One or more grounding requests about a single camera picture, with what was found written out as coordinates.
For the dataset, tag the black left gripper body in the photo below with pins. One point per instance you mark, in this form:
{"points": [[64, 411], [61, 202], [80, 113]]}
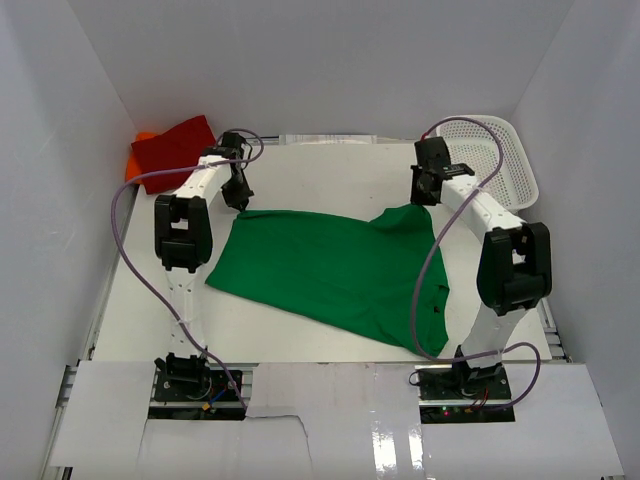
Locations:
{"points": [[238, 191]]}

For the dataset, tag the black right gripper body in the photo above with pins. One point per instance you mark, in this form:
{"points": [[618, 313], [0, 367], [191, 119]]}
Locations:
{"points": [[422, 191]]}

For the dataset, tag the green t shirt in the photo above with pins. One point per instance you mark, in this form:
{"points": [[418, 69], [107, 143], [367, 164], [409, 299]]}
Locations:
{"points": [[371, 278]]}

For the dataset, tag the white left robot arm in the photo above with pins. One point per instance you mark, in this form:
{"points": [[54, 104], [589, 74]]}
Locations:
{"points": [[184, 244]]}

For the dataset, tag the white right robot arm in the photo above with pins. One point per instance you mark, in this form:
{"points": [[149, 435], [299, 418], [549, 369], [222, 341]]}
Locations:
{"points": [[514, 272]]}

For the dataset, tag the white perforated plastic basket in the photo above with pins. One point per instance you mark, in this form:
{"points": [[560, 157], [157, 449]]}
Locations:
{"points": [[514, 186]]}

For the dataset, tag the folded red t shirt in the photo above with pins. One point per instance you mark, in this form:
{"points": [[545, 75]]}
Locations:
{"points": [[178, 147]]}

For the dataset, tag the folded orange t shirt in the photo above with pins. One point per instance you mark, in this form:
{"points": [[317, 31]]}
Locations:
{"points": [[133, 168]]}

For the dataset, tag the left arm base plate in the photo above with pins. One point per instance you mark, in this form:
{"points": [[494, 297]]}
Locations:
{"points": [[216, 400]]}

